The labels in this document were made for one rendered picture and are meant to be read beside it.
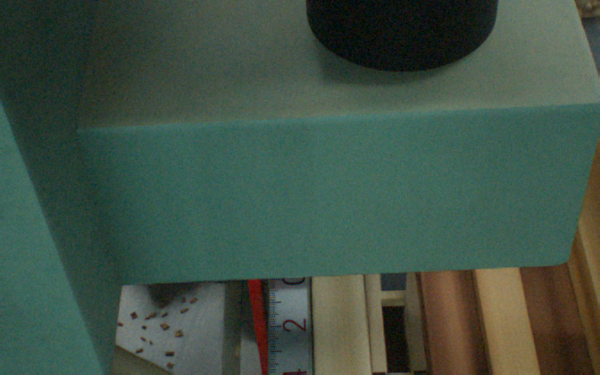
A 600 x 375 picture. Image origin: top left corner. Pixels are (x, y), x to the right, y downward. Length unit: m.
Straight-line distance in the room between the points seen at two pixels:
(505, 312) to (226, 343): 0.22
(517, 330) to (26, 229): 0.18
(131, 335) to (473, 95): 0.33
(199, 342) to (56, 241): 0.30
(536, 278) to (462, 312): 0.03
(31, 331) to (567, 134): 0.15
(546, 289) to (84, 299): 0.17
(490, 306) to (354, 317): 0.05
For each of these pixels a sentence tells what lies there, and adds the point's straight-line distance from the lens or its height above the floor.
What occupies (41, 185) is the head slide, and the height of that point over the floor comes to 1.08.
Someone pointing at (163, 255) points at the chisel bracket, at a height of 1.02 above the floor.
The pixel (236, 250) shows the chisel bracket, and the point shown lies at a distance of 0.29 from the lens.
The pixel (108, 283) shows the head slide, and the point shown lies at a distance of 0.29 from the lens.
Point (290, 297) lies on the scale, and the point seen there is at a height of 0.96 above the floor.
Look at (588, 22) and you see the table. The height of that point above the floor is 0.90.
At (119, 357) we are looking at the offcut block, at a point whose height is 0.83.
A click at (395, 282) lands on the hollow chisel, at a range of 0.36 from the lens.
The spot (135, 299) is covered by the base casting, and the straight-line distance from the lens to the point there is 0.56.
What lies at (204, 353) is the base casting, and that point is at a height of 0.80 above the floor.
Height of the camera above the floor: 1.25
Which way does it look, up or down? 48 degrees down
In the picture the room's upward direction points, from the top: 4 degrees counter-clockwise
